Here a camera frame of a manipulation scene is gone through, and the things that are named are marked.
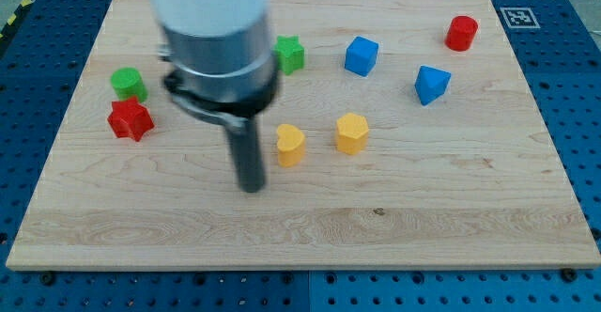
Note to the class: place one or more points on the light wooden board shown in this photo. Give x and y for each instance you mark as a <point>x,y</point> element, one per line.
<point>471,181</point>

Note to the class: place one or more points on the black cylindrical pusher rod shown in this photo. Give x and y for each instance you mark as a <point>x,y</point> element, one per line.
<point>243,140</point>

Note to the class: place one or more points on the green star block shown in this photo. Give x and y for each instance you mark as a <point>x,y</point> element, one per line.
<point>290,54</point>

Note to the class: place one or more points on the yellow hexagon block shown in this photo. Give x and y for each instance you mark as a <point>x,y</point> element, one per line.
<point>351,133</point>

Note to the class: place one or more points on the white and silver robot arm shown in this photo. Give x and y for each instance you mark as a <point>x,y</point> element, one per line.
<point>225,71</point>

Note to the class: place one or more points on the yellow heart block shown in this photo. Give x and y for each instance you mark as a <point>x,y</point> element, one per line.
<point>291,145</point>

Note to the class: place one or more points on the blue cube block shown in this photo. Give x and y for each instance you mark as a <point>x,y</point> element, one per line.
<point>361,56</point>

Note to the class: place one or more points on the red star block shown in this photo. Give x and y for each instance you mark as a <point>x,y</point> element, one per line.
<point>130,119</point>

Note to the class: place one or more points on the blue triangle block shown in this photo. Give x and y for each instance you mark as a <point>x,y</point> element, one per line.
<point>431,83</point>

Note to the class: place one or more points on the black clamp pusher mount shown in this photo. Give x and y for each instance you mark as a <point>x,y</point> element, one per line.
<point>228,114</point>

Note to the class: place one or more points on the green cylinder block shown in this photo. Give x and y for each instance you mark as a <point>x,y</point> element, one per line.
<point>127,82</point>

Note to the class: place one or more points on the white fiducial marker tag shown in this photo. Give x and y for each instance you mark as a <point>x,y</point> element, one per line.
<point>519,18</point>

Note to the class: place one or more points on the red cylinder block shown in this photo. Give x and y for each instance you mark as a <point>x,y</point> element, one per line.
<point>461,33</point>

